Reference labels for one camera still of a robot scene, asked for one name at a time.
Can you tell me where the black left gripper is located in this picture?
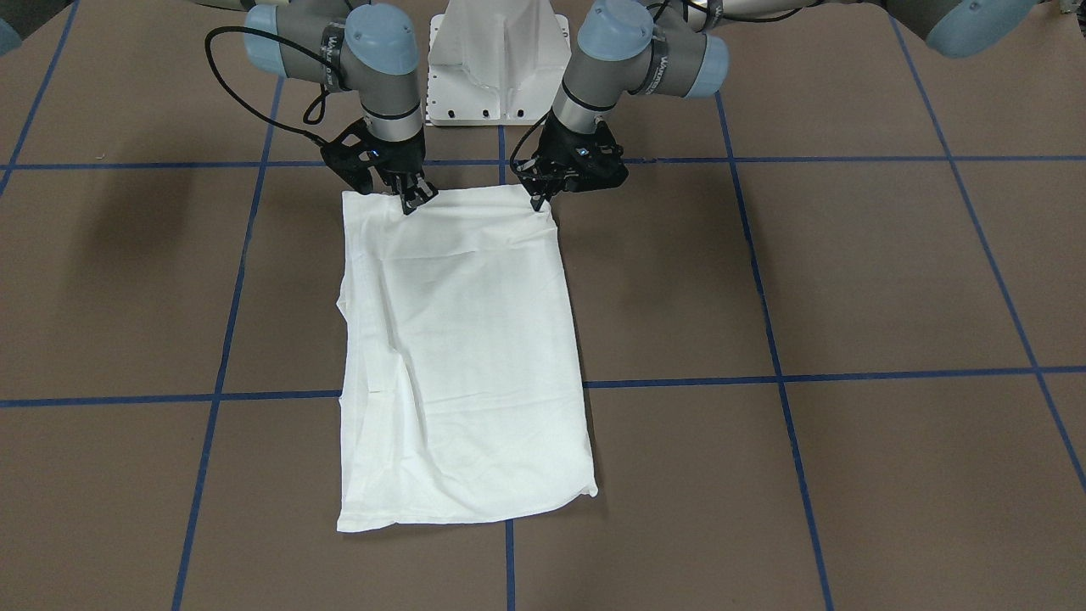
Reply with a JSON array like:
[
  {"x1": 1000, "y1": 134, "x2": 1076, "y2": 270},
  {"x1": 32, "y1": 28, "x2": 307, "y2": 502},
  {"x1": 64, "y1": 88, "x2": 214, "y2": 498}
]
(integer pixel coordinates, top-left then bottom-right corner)
[{"x1": 518, "y1": 111, "x2": 613, "y2": 212}]

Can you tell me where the white camera pole base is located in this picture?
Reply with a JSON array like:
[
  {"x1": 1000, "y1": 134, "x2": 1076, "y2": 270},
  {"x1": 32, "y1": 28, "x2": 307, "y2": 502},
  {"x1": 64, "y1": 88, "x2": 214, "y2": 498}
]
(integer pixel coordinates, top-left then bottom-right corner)
[{"x1": 426, "y1": 1, "x2": 571, "y2": 126}]

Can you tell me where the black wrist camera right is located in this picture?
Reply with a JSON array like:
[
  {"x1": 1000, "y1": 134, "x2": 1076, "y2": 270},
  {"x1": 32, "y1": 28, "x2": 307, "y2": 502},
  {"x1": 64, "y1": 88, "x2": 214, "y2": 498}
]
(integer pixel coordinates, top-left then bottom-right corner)
[{"x1": 318, "y1": 119, "x2": 375, "y2": 194}]

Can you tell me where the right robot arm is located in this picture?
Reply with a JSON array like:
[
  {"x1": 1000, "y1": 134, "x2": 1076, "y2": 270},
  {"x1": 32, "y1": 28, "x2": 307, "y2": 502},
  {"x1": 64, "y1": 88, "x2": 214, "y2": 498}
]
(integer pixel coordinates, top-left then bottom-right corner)
[{"x1": 210, "y1": 1, "x2": 438, "y2": 214}]

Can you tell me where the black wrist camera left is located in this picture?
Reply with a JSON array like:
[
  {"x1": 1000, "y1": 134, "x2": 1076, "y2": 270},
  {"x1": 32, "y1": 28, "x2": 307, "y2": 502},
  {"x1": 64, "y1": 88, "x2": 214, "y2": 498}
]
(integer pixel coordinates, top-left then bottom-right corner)
[{"x1": 560, "y1": 143, "x2": 629, "y2": 193}]

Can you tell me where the black braided cable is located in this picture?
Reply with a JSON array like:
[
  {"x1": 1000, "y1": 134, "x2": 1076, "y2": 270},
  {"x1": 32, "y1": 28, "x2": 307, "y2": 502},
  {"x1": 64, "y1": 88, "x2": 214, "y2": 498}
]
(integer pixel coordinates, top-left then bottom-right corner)
[{"x1": 204, "y1": 27, "x2": 340, "y2": 147}]

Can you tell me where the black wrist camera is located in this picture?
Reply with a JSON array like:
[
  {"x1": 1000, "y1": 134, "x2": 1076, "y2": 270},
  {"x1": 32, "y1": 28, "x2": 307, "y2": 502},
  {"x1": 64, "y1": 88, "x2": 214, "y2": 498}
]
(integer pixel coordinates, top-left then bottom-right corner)
[
  {"x1": 318, "y1": 119, "x2": 375, "y2": 194},
  {"x1": 560, "y1": 143, "x2": 629, "y2": 193}
]

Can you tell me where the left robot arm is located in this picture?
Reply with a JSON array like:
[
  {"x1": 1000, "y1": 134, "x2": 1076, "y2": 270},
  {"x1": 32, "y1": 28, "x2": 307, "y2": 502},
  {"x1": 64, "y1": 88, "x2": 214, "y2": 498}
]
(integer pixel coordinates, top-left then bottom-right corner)
[{"x1": 509, "y1": 1, "x2": 1039, "y2": 212}]

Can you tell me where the white long-sleeve printed shirt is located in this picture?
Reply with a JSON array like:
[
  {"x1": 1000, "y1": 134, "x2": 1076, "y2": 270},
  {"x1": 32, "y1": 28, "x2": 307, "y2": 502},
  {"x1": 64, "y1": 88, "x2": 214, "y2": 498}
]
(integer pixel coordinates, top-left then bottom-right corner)
[{"x1": 336, "y1": 184, "x2": 598, "y2": 533}]

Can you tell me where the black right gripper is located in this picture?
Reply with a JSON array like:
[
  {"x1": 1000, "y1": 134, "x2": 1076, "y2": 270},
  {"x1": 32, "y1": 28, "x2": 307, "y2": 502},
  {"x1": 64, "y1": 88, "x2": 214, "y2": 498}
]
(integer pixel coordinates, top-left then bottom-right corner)
[{"x1": 372, "y1": 136, "x2": 439, "y2": 214}]

